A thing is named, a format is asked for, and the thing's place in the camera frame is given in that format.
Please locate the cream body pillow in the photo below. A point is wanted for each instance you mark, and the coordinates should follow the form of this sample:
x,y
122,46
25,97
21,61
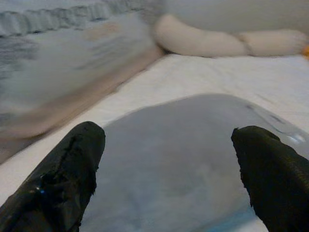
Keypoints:
x,y
205,41

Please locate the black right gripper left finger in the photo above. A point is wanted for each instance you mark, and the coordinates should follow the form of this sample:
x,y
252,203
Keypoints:
x,y
60,174

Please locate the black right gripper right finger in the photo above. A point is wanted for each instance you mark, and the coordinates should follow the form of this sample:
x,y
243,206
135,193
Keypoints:
x,y
275,176

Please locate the white floral print pillow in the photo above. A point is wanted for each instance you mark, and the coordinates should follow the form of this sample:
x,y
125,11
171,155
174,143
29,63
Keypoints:
x,y
72,72

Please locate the plain grey pillow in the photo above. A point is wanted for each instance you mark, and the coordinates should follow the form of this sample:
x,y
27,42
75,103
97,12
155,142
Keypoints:
x,y
169,157

